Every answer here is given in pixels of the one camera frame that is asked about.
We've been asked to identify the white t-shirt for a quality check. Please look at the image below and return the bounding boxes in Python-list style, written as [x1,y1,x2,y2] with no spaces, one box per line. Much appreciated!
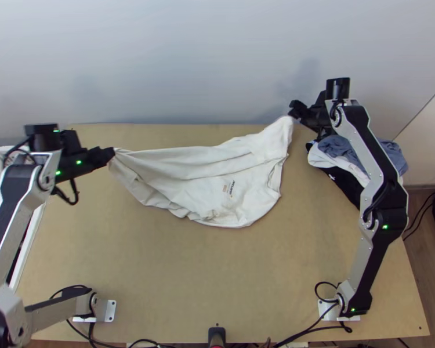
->
[108,115,296,229]

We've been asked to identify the heap of clothes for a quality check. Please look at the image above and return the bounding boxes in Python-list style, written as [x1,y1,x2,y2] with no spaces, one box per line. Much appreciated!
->
[305,136,409,215]

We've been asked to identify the black cable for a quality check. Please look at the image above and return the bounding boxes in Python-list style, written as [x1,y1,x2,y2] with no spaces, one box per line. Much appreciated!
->
[314,282,353,333]
[402,165,435,241]
[67,320,108,348]
[52,177,81,206]

